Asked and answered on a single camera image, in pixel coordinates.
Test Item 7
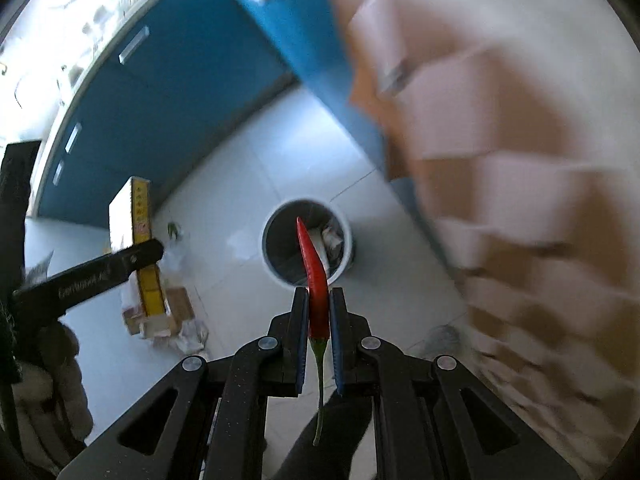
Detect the crumpled white wrapper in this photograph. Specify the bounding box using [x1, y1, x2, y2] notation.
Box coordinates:
[320, 225, 346, 266]

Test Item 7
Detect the clear bag of vegetables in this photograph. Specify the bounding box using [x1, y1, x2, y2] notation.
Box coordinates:
[150, 317, 210, 356]

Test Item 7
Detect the grey trash bin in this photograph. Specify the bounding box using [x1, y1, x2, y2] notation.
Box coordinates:
[261, 199, 357, 288]

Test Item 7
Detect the blue stove cabinet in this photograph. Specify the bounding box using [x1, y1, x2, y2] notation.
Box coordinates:
[235, 0, 451, 271]

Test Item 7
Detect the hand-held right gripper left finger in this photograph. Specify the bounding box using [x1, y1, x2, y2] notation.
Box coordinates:
[57, 287, 310, 480]

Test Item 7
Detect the blue sink cabinet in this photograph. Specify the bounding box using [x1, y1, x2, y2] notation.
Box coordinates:
[37, 0, 301, 221]

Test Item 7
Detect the checkered tablecloth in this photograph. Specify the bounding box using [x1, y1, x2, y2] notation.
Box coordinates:
[327, 0, 633, 476]

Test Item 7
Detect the plastic bag with greens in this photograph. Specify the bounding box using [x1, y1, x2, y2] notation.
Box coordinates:
[160, 220, 188, 281]

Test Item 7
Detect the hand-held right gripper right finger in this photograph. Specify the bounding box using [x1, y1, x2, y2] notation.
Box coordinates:
[329, 287, 581, 480]

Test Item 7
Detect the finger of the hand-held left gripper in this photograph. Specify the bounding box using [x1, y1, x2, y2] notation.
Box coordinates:
[12, 237, 166, 318]

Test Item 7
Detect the yellow white tall box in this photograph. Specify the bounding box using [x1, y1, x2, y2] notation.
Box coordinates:
[109, 176, 168, 321]

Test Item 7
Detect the red chili pepper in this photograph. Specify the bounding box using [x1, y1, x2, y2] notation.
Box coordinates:
[296, 217, 331, 446]

